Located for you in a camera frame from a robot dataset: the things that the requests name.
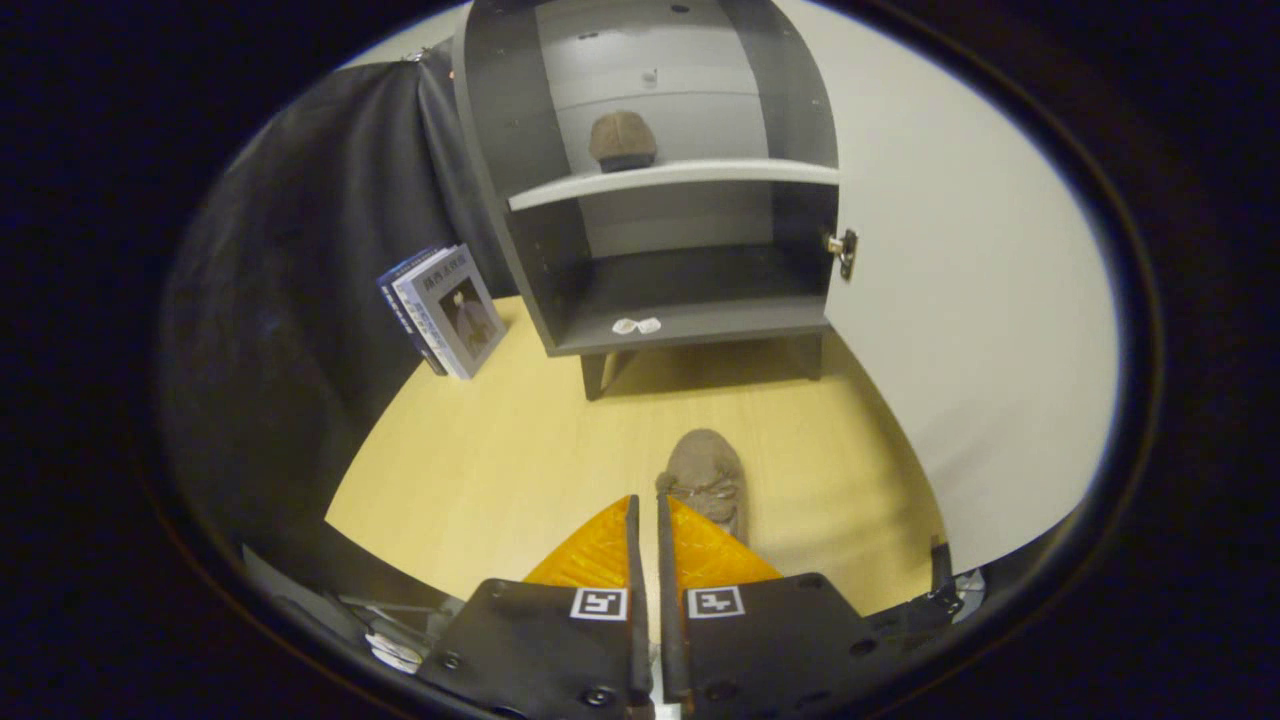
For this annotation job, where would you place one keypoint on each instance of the white shoe cabinet door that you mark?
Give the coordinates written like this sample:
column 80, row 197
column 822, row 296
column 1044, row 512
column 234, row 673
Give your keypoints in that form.
column 950, row 300

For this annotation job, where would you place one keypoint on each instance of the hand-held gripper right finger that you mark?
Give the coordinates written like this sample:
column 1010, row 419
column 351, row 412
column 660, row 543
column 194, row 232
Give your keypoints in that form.
column 672, row 640

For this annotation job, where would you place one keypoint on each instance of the grey portrait cover book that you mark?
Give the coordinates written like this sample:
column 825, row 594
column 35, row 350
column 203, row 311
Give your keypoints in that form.
column 460, row 310

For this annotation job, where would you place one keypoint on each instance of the dark blue book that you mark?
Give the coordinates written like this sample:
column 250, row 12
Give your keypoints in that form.
column 398, row 305

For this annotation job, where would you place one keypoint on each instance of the metal door hinge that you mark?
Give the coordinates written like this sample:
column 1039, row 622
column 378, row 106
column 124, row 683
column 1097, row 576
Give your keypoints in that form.
column 845, row 248

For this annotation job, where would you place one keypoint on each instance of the brown fuzzy shoe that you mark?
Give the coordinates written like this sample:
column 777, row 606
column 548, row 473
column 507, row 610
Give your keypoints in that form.
column 705, row 465
column 622, row 140

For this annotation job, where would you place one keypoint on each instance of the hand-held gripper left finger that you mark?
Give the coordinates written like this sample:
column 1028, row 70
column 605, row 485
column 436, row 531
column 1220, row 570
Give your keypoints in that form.
column 641, row 650

